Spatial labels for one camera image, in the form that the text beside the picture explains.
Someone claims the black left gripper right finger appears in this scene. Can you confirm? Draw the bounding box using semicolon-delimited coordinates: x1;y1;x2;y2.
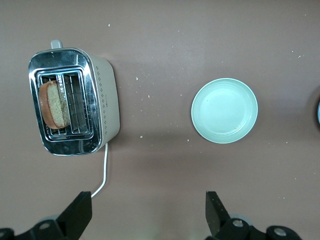
205;191;305;240

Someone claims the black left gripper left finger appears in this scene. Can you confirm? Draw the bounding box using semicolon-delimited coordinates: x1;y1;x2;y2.
0;191;93;240

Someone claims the brown bread slice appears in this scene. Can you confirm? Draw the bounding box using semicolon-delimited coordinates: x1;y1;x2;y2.
38;79;71;130

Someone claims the light green plate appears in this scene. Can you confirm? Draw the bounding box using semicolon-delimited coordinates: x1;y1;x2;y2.
191;77;259;144

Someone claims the beige and chrome toaster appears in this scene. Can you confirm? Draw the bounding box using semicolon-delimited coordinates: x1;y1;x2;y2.
28;39;121;156

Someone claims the white toaster power cable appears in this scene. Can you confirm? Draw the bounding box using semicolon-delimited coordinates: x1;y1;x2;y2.
91;142;109;199

